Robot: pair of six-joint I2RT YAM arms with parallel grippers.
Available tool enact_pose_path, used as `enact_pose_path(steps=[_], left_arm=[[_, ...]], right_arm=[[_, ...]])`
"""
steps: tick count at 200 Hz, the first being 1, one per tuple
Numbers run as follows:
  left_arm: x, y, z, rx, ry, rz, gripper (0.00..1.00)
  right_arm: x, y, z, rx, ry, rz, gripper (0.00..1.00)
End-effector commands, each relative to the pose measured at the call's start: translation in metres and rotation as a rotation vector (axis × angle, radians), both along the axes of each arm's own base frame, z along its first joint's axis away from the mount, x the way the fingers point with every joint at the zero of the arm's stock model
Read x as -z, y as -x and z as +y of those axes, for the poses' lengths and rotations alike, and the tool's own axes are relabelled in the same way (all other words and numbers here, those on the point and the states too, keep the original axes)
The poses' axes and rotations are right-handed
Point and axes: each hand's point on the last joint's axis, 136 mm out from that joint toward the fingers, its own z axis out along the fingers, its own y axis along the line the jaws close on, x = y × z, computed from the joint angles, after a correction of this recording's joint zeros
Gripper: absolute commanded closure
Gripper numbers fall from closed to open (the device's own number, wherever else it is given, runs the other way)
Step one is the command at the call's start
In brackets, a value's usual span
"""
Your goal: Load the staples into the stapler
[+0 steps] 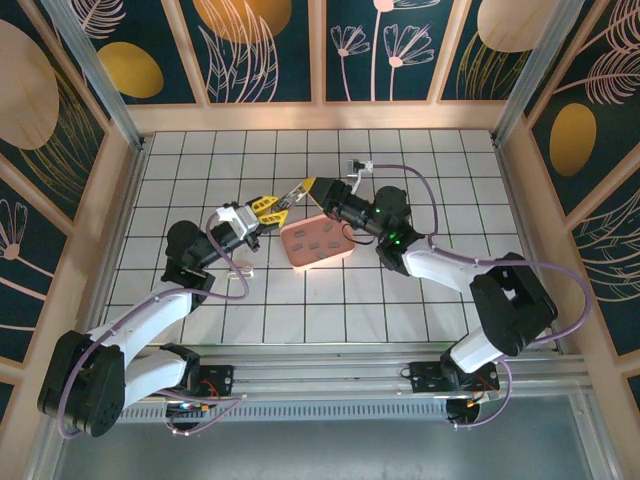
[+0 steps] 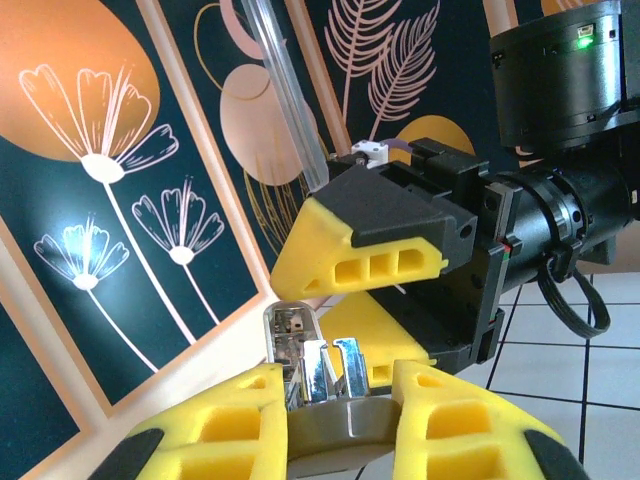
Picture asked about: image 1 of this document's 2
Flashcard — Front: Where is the aluminium table side rail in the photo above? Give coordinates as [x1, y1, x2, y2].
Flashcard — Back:
[87, 139, 149, 351]
[494, 139, 567, 351]

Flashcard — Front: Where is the aluminium frame post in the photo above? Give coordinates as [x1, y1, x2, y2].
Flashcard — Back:
[42, 0, 147, 151]
[492, 0, 576, 146]

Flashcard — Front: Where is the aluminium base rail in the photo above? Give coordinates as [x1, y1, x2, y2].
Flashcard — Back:
[49, 349, 594, 401]

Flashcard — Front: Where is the small circuit board with wires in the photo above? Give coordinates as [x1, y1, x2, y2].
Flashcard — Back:
[164, 398, 214, 417]
[444, 389, 501, 430]

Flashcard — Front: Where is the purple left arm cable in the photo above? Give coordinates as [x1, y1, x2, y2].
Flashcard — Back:
[56, 209, 251, 440]

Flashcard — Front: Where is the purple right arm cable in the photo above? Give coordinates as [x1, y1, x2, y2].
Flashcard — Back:
[369, 163, 595, 430]

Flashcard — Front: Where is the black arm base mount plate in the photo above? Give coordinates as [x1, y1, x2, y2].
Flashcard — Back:
[408, 360, 449, 395]
[197, 363, 237, 397]

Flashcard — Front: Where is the pink plastic tray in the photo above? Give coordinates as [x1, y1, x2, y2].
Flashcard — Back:
[279, 215, 358, 274]

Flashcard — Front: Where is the perforated metal cable duct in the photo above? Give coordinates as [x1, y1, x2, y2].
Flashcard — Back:
[69, 403, 451, 422]

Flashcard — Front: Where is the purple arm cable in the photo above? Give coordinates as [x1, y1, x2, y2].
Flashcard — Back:
[56, 209, 251, 440]
[369, 163, 595, 430]

